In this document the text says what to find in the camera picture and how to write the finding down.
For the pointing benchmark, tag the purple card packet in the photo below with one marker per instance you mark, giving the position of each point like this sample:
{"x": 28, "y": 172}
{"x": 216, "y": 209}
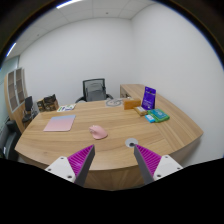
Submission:
{"x": 148, "y": 98}

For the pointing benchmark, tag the black mesh office chair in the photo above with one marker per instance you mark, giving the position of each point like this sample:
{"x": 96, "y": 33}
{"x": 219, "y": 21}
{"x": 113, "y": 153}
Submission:
{"x": 85, "y": 86}

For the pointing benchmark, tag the small black visitor chair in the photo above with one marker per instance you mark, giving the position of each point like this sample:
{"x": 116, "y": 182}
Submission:
{"x": 29, "y": 104}

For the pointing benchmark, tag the orange-brown cardboard box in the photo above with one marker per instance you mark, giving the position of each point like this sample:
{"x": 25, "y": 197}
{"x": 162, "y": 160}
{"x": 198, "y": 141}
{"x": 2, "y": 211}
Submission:
{"x": 132, "y": 104}

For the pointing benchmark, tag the white green purple sticker sheet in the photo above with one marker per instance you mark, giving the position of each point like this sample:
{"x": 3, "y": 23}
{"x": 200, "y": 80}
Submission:
{"x": 66, "y": 107}

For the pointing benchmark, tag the grey backpack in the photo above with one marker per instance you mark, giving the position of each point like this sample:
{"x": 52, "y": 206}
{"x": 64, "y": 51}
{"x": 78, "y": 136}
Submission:
{"x": 95, "y": 92}

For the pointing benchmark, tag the pink and blue mouse pad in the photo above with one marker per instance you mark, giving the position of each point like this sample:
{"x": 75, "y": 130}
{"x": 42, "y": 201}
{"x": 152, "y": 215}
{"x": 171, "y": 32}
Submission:
{"x": 60, "y": 123}

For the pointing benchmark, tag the tall brown printed carton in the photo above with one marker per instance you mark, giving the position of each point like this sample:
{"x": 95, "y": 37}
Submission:
{"x": 40, "y": 105}

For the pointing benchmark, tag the wooden shelf unit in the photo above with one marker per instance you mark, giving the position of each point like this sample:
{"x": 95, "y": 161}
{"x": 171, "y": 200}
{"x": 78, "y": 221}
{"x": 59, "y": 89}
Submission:
{"x": 15, "y": 90}

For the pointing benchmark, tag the black open carton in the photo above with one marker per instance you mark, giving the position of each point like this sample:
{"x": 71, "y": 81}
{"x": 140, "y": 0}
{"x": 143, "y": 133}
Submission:
{"x": 50, "y": 98}

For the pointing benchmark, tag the pink computer mouse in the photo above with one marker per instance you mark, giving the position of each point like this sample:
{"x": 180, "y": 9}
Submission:
{"x": 98, "y": 132}

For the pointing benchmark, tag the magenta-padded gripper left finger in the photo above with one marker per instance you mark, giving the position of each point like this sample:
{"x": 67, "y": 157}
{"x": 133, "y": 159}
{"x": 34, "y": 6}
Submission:
{"x": 61, "y": 166}

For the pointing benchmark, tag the wide brown printed carton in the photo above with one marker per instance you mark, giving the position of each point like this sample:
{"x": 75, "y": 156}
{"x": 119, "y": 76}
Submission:
{"x": 52, "y": 105}

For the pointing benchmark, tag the grey round desk grommet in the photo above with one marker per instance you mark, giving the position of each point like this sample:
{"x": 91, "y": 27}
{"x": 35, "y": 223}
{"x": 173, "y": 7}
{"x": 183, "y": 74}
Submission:
{"x": 128, "y": 141}

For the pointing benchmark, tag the green flat box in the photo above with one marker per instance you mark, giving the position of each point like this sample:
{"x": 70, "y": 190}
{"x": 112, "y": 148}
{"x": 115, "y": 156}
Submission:
{"x": 159, "y": 115}

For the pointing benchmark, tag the wooden side desk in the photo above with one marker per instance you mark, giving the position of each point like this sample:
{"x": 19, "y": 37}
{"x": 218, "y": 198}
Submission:
{"x": 131, "y": 90}

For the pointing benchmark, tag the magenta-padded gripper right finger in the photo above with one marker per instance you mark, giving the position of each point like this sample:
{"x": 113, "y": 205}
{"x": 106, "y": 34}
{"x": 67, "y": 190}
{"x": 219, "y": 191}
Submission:
{"x": 166, "y": 165}

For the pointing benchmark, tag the black leather armchair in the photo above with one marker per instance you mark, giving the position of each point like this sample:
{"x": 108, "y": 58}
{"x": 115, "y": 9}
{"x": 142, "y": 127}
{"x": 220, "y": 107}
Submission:
{"x": 8, "y": 138}

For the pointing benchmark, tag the small blue box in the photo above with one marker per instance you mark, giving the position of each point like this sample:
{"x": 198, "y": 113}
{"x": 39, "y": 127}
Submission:
{"x": 150, "y": 118}

